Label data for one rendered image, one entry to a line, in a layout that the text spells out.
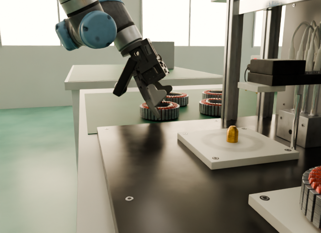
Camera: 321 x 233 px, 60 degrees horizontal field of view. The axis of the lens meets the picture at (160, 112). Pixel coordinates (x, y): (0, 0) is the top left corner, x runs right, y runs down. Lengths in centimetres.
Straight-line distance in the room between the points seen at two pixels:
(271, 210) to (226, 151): 16
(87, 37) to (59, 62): 431
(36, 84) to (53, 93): 31
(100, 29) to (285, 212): 46
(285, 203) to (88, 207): 23
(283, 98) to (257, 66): 28
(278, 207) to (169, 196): 12
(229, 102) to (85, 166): 37
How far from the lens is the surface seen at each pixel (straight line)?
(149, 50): 76
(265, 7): 59
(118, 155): 46
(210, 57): 543
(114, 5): 77
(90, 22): 60
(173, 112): 74
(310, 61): 53
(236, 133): 49
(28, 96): 502
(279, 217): 30
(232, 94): 69
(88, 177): 45
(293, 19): 77
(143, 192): 35
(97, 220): 35
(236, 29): 69
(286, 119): 57
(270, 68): 48
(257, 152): 46
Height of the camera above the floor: 94
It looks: 13 degrees down
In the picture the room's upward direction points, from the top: straight up
